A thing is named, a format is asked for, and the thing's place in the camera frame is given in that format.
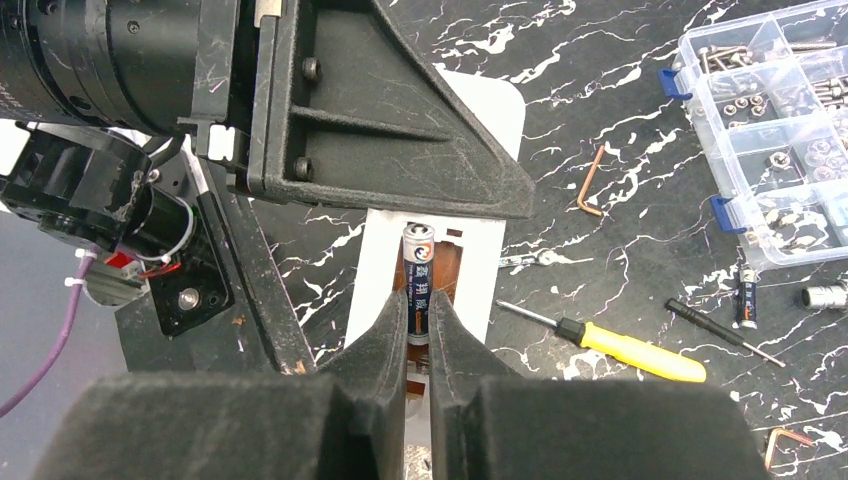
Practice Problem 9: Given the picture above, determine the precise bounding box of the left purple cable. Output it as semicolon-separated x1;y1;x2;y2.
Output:
0;254;97;420

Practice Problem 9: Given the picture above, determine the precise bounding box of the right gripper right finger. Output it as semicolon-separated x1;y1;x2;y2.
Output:
429;292;768;479

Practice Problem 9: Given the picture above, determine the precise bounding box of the silver wrench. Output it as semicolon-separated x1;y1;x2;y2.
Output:
498;249;593;268

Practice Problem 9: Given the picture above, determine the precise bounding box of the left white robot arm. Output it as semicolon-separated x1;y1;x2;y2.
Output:
1;1;535;336

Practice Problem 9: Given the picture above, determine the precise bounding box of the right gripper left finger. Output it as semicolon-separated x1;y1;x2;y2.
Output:
34;292;407;479

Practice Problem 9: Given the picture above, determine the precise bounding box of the small black screw bit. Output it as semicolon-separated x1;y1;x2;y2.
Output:
664;298;786;368

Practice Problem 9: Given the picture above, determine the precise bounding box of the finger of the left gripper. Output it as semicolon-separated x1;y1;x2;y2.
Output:
246;1;535;219

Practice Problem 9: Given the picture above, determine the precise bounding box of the small battery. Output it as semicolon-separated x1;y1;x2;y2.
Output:
736;265;758;330
402;223;435;346

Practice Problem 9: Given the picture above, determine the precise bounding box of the copper hex key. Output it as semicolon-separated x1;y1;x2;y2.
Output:
763;427;816;473
576;145;605;217

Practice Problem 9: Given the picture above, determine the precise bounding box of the clear plastic screw organizer box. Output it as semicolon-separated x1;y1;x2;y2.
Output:
659;1;847;271

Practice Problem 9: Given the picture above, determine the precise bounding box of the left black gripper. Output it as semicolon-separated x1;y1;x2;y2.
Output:
1;1;258;136

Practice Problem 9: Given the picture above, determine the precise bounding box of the yellow handled screwdriver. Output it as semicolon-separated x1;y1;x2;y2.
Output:
495;300;707;383

